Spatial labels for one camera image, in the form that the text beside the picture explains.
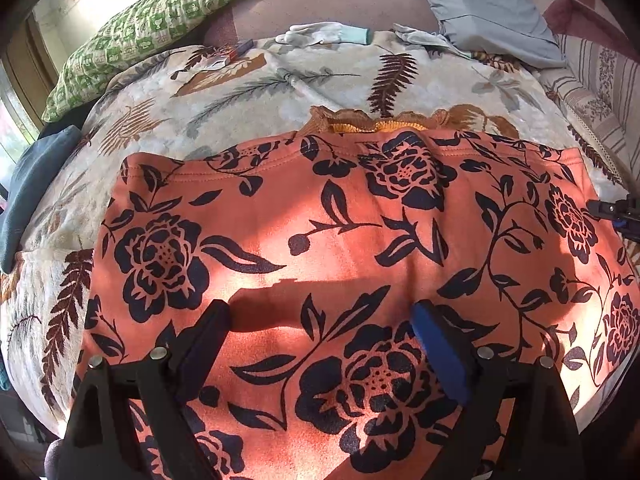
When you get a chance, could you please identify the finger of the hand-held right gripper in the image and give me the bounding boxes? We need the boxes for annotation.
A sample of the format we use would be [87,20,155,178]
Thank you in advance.
[586,198,640,241]

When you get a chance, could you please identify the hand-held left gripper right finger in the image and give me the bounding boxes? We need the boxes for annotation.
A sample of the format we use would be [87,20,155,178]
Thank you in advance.
[410,299,586,480]

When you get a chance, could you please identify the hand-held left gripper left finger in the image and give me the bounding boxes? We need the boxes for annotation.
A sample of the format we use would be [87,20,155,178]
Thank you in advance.
[62,299,232,480]

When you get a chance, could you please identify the orange floral shirt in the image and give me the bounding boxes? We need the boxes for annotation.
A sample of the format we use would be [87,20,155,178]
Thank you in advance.
[82,105,640,480]

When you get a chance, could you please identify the striped floral quilt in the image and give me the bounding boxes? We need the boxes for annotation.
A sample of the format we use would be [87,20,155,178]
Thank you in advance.
[537,30,640,182]

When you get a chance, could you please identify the blue folded cloth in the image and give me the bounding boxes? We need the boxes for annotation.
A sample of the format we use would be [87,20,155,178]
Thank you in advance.
[0,125,83,274]

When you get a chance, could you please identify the grey pillow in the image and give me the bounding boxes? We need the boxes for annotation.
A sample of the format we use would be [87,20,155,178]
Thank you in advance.
[400,0,568,69]

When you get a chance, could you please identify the leaf print blanket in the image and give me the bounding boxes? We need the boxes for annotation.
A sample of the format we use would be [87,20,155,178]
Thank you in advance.
[0,30,636,441]

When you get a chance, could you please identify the green patterned pillow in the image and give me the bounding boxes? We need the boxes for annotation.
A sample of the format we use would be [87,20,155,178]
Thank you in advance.
[42,0,281,123]

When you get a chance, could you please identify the white glove with teal cuff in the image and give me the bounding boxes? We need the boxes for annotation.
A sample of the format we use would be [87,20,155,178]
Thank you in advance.
[275,22,372,46]

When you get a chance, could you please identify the wooden window frame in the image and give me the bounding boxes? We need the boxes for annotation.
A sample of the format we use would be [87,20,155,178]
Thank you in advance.
[7,10,68,136]

